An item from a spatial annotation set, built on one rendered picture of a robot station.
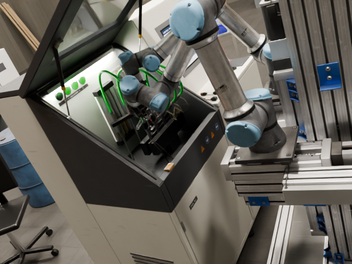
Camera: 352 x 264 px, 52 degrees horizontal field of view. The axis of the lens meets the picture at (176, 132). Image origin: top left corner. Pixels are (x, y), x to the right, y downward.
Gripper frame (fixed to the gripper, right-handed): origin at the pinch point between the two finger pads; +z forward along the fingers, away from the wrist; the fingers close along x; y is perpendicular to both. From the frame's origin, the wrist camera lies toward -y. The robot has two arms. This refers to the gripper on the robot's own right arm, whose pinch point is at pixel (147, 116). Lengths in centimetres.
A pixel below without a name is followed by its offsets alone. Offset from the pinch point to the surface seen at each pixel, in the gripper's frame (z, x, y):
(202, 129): 16.9, 12.0, 22.2
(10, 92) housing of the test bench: -38, -35, -44
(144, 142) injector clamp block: 13.5, -4.5, -5.2
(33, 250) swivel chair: 102, -28, -149
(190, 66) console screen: -2, 61, -3
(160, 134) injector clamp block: 13.6, 3.5, 0.5
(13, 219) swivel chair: 64, -31, -140
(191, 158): 22.9, -6.2, 22.3
